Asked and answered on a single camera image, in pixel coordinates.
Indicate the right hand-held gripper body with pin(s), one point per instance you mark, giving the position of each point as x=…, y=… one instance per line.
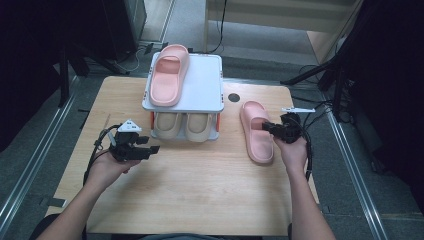
x=290, y=130

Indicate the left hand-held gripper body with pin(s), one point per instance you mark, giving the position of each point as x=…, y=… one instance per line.
x=125, y=146

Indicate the pink slipper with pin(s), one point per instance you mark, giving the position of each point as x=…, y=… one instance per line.
x=256, y=140
x=168, y=76

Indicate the cream clog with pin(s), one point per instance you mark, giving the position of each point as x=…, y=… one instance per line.
x=167, y=125
x=198, y=126

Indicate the white shoe rack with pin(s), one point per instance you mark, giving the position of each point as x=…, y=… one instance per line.
x=200, y=83

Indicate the person's right hand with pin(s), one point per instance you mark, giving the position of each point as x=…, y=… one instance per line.
x=293, y=155

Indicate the person's left hand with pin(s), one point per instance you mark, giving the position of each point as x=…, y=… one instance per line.
x=106, y=168

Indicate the black round table grommet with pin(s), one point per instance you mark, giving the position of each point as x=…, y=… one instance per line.
x=234, y=97

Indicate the black tripod stand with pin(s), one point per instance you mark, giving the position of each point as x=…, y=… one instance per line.
x=65, y=76
x=336, y=66

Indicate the grey tape strip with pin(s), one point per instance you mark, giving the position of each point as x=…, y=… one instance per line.
x=53, y=202
x=326, y=209

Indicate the light wooden partition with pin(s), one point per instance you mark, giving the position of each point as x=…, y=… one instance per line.
x=283, y=16

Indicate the metal floor rail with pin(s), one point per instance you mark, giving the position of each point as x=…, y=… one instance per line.
x=353, y=170
x=30, y=173

